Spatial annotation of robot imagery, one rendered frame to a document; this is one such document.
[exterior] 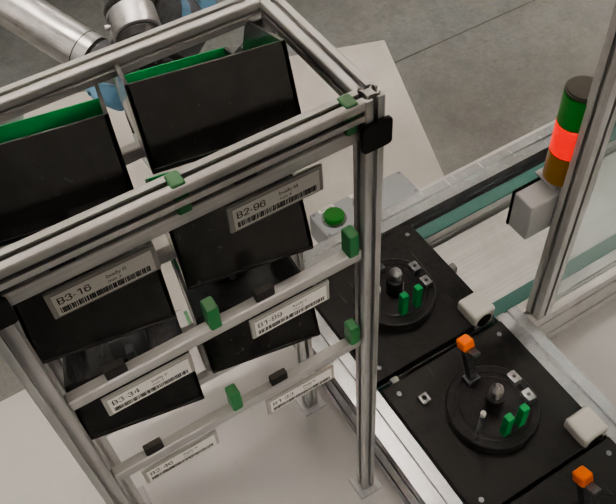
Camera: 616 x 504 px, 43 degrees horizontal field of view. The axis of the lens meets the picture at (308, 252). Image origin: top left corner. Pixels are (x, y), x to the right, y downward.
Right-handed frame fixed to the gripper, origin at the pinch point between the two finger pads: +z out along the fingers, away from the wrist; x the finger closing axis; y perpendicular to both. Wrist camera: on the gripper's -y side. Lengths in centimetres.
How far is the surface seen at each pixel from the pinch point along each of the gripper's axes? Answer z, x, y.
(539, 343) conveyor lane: 43, -46, 17
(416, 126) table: -11, -57, 54
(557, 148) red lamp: 20, -46, -12
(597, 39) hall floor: -63, -197, 172
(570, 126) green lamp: 18, -46, -17
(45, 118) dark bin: 2.0, 14.6, -25.1
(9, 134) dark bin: 2.5, 18.7, -24.7
